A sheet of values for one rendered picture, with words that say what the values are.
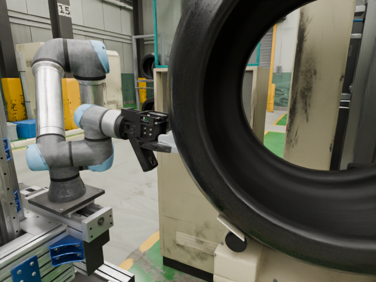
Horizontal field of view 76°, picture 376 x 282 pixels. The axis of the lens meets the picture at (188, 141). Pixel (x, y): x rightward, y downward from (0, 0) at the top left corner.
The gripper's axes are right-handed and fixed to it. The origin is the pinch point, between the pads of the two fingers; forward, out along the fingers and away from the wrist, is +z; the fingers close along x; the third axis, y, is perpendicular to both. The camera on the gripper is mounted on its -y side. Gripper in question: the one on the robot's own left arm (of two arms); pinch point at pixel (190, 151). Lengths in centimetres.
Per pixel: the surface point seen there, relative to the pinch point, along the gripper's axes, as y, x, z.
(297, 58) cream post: 24.7, 28.3, 17.4
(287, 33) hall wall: 160, 931, -73
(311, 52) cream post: 26.6, 28.3, 20.8
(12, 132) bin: -146, 221, -475
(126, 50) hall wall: 48, 891, -745
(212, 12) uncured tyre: 27.4, -13.0, 6.3
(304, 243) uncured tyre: -4.8, -13.0, 26.6
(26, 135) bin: -157, 245, -472
